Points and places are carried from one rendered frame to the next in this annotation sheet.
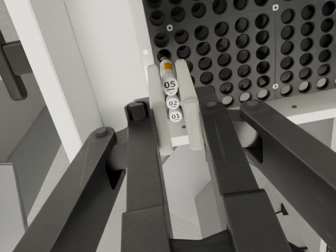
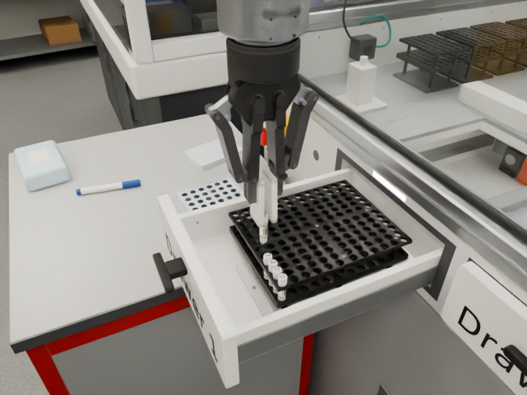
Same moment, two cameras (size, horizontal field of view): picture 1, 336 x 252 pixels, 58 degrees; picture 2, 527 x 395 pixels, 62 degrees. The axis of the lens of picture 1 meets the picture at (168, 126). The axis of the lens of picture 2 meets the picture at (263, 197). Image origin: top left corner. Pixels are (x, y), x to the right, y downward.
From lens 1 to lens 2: 0.54 m
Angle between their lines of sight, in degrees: 81
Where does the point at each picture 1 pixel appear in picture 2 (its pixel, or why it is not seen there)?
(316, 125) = (467, 376)
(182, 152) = not seen: outside the picture
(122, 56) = (238, 301)
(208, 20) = (283, 236)
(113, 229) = not seen: outside the picture
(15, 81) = (169, 277)
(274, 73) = (338, 250)
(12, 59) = (170, 266)
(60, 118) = (201, 277)
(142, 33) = (248, 278)
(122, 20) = (234, 281)
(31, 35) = (186, 241)
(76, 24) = not seen: hidden behind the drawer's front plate
